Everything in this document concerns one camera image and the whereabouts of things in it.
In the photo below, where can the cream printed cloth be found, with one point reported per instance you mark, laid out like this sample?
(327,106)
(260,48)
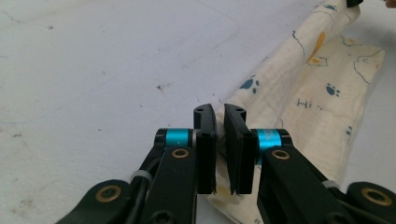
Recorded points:
(311,124)

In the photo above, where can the white foam mat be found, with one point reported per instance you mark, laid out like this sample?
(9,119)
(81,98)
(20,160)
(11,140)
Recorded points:
(93,62)

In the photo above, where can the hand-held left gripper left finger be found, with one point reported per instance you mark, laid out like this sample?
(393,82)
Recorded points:
(205,155)

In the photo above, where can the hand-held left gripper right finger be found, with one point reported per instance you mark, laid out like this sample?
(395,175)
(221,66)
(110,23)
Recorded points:
(239,155)

